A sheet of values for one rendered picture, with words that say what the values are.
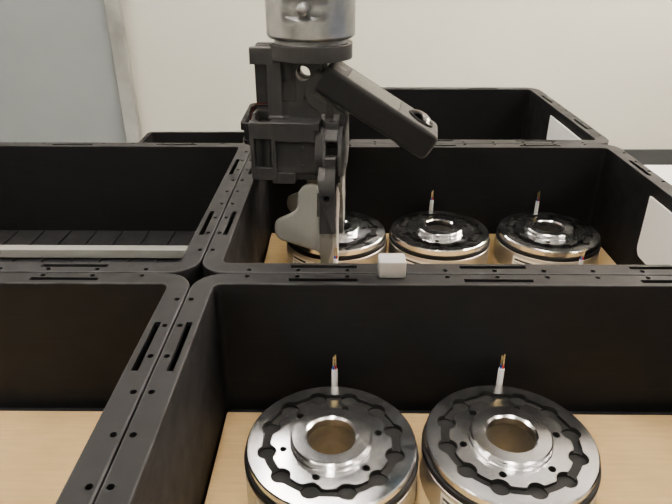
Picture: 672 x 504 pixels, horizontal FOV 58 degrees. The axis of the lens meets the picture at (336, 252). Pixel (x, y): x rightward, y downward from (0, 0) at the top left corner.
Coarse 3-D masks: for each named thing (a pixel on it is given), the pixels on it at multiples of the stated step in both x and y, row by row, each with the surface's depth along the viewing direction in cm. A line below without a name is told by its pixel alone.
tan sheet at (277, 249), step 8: (272, 240) 68; (280, 240) 68; (272, 248) 66; (280, 248) 66; (600, 248) 66; (272, 256) 64; (280, 256) 64; (488, 256) 64; (600, 256) 64; (608, 256) 64; (600, 264) 62; (608, 264) 62; (616, 264) 62
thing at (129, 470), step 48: (192, 288) 38; (240, 288) 39; (288, 288) 39; (336, 288) 39; (384, 288) 39; (432, 288) 39; (480, 288) 39; (528, 288) 39; (576, 288) 39; (624, 288) 39; (192, 336) 34; (144, 432) 27; (144, 480) 25
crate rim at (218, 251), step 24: (360, 144) 66; (384, 144) 66; (456, 144) 66; (480, 144) 66; (504, 144) 66; (528, 144) 66; (552, 144) 66; (576, 144) 66; (600, 144) 66; (648, 168) 59; (240, 192) 53; (240, 216) 49; (216, 240) 45; (216, 264) 41; (240, 264) 41; (264, 264) 41; (288, 264) 41; (312, 264) 41; (336, 264) 41; (360, 264) 41; (408, 264) 41; (432, 264) 41; (456, 264) 41; (480, 264) 41; (504, 264) 41; (528, 264) 41; (552, 264) 41; (576, 264) 41
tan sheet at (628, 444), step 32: (256, 416) 42; (416, 416) 42; (576, 416) 42; (608, 416) 42; (640, 416) 42; (224, 448) 40; (608, 448) 40; (640, 448) 40; (224, 480) 37; (608, 480) 37; (640, 480) 37
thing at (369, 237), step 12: (348, 216) 66; (360, 216) 66; (360, 228) 63; (372, 228) 64; (348, 240) 60; (360, 240) 61; (372, 240) 60; (312, 252) 59; (348, 252) 58; (360, 252) 59
